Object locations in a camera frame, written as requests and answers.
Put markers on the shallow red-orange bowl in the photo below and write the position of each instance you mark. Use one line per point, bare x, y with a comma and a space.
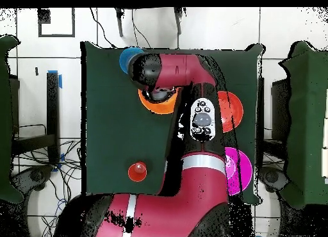
233, 111

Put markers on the light blue bowl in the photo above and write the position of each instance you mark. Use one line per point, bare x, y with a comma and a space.
126, 59

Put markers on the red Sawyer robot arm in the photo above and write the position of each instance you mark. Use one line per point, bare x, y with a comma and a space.
166, 211

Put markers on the dark green tablecloth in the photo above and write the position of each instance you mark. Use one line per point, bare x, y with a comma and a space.
115, 134

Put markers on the tall red-orange cup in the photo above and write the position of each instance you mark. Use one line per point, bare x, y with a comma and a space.
137, 171

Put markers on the large pink bowl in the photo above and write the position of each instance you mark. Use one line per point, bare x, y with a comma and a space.
243, 170

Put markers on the black tripod leg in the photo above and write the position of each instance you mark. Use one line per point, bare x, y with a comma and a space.
119, 24
178, 21

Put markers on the blue tape piece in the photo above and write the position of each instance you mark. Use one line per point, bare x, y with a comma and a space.
60, 80

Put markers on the green cloth side table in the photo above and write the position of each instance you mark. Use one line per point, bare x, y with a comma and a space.
5, 119
307, 119

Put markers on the black table frame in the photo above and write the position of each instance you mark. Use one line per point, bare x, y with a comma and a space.
278, 109
52, 114

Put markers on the black square floor frame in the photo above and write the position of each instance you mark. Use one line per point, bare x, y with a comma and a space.
56, 35

